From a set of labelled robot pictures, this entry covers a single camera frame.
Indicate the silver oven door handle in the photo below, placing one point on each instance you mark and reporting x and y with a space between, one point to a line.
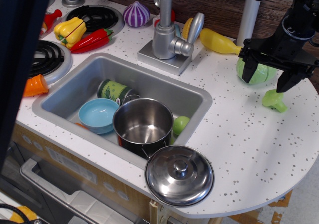
75 196

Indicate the red toy ketchup bottle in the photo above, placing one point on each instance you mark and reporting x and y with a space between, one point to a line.
49 20

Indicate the grey metal pole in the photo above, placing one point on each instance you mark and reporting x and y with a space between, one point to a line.
249 16

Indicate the purple striped toy onion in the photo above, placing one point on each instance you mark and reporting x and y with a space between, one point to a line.
136 15

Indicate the red toy chili pepper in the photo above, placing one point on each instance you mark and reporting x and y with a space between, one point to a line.
95 40

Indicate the yellow object on floor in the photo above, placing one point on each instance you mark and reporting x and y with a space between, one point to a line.
31 215

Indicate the green pea can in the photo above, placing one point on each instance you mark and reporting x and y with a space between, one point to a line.
115 91

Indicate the stainless steel pot lid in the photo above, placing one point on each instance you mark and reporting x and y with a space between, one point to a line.
179 176

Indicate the yellow toy bell pepper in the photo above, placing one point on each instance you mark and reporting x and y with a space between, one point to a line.
70 32

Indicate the yellow toy squash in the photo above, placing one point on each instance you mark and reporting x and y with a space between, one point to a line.
218 43

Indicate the green toy broccoli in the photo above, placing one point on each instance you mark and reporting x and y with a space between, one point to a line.
274 99

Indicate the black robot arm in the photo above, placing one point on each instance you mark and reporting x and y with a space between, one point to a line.
300 23

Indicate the yellow toy corn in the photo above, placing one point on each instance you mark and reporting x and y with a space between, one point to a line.
186 28

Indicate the back right stove burner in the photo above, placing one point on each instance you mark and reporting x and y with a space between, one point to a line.
98 17

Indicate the light blue bowl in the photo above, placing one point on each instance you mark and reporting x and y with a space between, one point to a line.
97 115

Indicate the red toy tomato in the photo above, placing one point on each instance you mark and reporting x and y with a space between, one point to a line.
156 19

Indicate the grey stove knob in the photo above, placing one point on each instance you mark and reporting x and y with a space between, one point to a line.
72 3

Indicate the green toy cabbage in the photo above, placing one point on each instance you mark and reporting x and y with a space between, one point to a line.
262 74

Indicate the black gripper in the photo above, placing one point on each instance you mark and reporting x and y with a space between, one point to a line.
283 54

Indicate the orange toy carrot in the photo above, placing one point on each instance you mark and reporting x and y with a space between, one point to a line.
36 85

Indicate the front left stove burner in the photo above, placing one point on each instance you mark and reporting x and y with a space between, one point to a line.
52 60

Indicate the silver toy faucet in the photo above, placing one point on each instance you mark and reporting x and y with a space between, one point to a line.
166 51

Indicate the stove burner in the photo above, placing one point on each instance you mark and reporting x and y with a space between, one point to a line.
52 60
98 17

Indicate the green toy apple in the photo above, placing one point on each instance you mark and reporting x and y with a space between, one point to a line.
179 124

